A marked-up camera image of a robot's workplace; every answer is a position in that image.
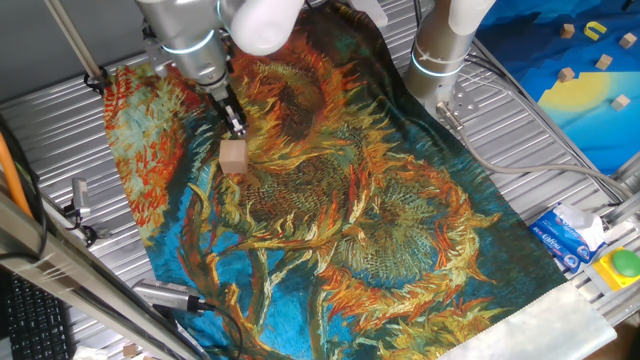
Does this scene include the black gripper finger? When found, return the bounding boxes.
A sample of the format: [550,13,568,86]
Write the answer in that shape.
[223,112,242,140]
[230,110,250,139]

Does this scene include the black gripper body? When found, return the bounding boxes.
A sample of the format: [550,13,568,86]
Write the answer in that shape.
[210,88,242,120]

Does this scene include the plain wooden cube block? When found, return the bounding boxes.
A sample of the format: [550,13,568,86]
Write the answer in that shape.
[218,138,250,175]

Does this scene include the black pole clamp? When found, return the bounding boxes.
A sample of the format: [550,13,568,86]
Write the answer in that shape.
[82,67,111,96]

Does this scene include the sunflower painting print cloth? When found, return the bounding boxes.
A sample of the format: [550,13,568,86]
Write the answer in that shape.
[102,0,619,360]

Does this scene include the thin metal pole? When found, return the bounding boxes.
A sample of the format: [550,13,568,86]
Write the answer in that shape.
[43,0,106,84]

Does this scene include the crumpled white paper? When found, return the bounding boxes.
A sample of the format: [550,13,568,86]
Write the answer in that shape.
[72,344,109,360]

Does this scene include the black keyboard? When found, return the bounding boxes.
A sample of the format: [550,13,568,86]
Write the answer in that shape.
[0,269,77,360]

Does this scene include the blue white tissue pack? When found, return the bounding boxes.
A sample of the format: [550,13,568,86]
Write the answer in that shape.
[528,201,609,275]

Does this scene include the blue cloth yellow sun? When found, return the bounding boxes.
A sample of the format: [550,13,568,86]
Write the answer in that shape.
[473,0,640,176]

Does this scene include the yellow U-shaped magnet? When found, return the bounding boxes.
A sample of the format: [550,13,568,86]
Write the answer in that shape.
[583,20,608,42]

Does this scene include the yellow button box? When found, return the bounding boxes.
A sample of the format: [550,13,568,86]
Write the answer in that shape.
[591,246,640,293]

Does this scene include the green push button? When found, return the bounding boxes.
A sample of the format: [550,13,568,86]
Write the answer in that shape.
[612,248,640,279]

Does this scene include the black camera cable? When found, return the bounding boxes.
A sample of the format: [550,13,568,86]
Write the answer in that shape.
[197,299,245,360]
[62,204,99,249]

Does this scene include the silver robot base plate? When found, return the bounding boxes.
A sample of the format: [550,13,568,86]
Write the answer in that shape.
[433,79,480,132]

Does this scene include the orange cable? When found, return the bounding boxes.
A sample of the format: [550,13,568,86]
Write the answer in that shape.
[0,132,34,219]

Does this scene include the thick gray base cable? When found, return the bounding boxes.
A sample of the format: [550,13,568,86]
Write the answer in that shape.
[437,99,639,199]

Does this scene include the black base cable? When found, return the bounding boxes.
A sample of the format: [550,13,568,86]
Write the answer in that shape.
[464,54,624,204]

